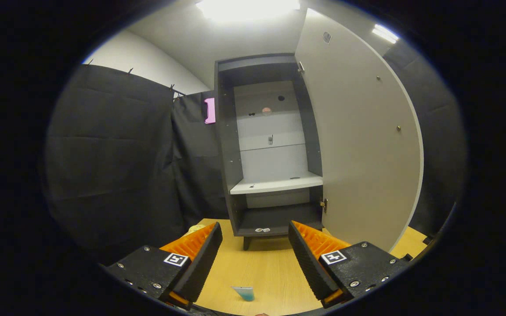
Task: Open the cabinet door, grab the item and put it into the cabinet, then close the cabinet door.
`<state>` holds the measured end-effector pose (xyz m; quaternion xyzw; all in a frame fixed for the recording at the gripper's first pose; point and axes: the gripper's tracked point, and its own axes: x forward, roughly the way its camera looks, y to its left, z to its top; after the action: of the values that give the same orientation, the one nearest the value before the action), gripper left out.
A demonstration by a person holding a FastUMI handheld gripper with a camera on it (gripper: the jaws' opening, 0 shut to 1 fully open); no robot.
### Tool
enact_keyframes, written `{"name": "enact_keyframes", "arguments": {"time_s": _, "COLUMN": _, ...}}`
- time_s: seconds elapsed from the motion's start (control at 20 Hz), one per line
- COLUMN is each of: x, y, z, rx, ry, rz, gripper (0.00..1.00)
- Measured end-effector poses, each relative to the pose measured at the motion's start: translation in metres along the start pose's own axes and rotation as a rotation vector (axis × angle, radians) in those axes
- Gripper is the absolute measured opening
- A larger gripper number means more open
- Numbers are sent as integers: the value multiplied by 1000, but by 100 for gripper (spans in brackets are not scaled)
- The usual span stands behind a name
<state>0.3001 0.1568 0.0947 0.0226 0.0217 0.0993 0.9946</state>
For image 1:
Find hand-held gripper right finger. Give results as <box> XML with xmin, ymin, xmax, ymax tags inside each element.
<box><xmin>288</xmin><ymin>220</ymin><xmax>412</xmax><ymax>309</ymax></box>

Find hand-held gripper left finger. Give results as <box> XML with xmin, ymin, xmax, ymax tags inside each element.
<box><xmin>104</xmin><ymin>222</ymin><xmax>224</xmax><ymax>309</ymax></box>

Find blue and white tube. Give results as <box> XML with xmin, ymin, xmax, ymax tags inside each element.
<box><xmin>231</xmin><ymin>286</ymin><xmax>255</xmax><ymax>302</ymax></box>

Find light grey cabinet door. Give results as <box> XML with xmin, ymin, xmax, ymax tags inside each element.
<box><xmin>295</xmin><ymin>9</ymin><xmax>425</xmax><ymax>253</ymax></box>

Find white cabinet shelf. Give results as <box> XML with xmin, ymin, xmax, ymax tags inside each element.
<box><xmin>230</xmin><ymin>172</ymin><xmax>324</xmax><ymax>195</ymax></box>

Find dark grey cabinet body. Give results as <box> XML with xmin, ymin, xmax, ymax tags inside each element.
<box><xmin>214</xmin><ymin>54</ymin><xmax>325</xmax><ymax>251</ymax></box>

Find black backdrop cloth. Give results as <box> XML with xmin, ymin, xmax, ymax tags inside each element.
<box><xmin>44</xmin><ymin>44</ymin><xmax>466</xmax><ymax>264</ymax></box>

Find double strip ceiling light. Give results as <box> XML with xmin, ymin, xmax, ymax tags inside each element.
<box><xmin>372</xmin><ymin>24</ymin><xmax>399</xmax><ymax>43</ymax></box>

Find large ceiling light panel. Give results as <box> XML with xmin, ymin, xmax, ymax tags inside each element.
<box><xmin>196</xmin><ymin>0</ymin><xmax>300</xmax><ymax>20</ymax></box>

